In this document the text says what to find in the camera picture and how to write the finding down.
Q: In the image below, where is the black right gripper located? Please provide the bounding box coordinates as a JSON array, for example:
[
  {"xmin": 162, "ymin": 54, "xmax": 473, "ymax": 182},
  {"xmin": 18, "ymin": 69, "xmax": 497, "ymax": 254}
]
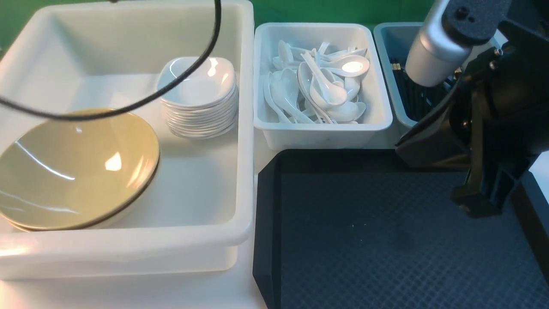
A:
[{"xmin": 396, "ymin": 20, "xmax": 548, "ymax": 218}]

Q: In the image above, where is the white square saucer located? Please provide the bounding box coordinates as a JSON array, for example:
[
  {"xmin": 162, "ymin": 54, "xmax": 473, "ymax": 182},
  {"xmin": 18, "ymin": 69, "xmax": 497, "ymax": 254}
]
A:
[{"xmin": 156, "ymin": 57, "xmax": 237, "ymax": 109}]

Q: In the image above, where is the yellow noodle bowl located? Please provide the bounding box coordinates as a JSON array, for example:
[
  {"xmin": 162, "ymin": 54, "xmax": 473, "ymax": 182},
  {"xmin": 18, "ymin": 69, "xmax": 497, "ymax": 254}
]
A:
[
  {"xmin": 1, "ymin": 158, "xmax": 162, "ymax": 233},
  {"xmin": 1, "ymin": 113, "xmax": 160, "ymax": 231}
]

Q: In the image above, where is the white soup spoon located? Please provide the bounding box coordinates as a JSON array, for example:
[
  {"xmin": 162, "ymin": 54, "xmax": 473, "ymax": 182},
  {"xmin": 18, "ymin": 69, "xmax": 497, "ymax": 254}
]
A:
[{"xmin": 302, "ymin": 52, "xmax": 347, "ymax": 106}]

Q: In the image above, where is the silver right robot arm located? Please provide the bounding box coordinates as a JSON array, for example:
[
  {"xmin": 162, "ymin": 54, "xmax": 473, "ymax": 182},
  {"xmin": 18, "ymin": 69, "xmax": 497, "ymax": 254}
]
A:
[{"xmin": 396, "ymin": 0, "xmax": 549, "ymax": 218}]

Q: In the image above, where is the yellow noodle bowl in tub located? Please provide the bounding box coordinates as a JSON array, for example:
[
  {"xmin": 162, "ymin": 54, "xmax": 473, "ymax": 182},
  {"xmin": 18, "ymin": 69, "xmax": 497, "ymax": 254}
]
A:
[{"xmin": 1, "ymin": 158, "xmax": 162, "ymax": 233}]

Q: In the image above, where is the pile of black chopsticks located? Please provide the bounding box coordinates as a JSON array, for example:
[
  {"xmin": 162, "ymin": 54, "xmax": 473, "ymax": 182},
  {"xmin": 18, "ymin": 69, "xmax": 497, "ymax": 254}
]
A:
[{"xmin": 390, "ymin": 58, "xmax": 462, "ymax": 121}]

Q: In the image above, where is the blue-grey chopstick bin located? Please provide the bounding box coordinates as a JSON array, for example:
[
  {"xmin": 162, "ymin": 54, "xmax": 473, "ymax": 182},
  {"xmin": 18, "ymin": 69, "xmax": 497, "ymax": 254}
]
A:
[{"xmin": 373, "ymin": 22, "xmax": 507, "ymax": 129}]

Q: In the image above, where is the pile of white soup spoons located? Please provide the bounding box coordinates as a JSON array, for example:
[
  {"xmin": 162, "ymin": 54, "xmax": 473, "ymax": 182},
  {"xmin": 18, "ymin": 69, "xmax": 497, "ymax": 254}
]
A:
[{"xmin": 261, "ymin": 40, "xmax": 371, "ymax": 124}]

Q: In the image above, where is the white spoon bin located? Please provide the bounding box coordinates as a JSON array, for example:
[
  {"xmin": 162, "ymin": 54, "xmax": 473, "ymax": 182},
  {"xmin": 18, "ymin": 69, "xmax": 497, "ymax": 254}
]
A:
[{"xmin": 253, "ymin": 23, "xmax": 393, "ymax": 151}]

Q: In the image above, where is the black serving tray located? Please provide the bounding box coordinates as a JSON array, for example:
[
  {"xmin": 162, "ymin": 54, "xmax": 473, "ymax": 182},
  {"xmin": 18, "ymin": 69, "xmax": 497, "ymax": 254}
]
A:
[{"xmin": 253, "ymin": 149, "xmax": 549, "ymax": 309}]

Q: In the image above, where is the green backdrop cloth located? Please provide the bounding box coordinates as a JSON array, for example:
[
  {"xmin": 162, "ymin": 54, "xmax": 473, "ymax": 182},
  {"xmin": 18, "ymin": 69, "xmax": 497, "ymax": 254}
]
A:
[{"xmin": 0, "ymin": 0, "xmax": 434, "ymax": 53}]

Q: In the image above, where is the stack of white saucers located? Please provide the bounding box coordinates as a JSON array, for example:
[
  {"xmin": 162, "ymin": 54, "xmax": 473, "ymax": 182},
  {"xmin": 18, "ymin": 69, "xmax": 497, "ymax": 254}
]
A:
[{"xmin": 161, "ymin": 86, "xmax": 239, "ymax": 139}]

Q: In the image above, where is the large white plastic tub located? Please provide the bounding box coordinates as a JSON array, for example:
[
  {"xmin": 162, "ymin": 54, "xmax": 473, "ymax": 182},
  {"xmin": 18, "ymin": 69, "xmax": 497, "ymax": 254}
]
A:
[{"xmin": 1, "ymin": 0, "xmax": 254, "ymax": 280}]

